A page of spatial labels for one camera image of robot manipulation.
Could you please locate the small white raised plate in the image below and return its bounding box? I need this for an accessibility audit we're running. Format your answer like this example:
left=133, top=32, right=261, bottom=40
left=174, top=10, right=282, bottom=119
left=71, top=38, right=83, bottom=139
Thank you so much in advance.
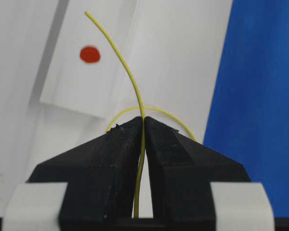
left=40, top=0, right=136, bottom=118

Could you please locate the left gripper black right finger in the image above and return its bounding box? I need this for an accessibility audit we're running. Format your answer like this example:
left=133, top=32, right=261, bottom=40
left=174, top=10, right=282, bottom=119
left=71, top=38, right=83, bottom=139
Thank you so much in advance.
left=144, top=116, right=250, bottom=223

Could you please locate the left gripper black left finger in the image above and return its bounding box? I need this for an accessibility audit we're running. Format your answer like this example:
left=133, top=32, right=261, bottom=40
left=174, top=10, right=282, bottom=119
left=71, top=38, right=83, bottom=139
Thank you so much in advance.
left=28, top=116, right=143, bottom=221

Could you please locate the large white base board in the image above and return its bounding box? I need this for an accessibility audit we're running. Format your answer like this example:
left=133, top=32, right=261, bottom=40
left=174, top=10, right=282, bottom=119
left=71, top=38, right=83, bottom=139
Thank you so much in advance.
left=0, top=0, right=232, bottom=216

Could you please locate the yellow solder wire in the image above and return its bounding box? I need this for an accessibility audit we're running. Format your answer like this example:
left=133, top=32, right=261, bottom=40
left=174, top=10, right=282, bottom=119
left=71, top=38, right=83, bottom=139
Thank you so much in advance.
left=84, top=11, right=197, bottom=218

